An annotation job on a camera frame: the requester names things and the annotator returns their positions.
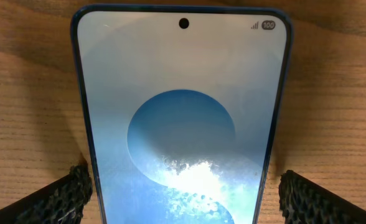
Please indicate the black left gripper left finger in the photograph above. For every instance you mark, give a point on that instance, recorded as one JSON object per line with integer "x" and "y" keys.
{"x": 59, "y": 202}

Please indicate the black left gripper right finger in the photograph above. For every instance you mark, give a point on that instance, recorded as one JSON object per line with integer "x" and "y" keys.
{"x": 303, "y": 201}

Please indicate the blue smartphone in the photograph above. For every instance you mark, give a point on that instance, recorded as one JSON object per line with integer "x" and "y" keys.
{"x": 180, "y": 106}

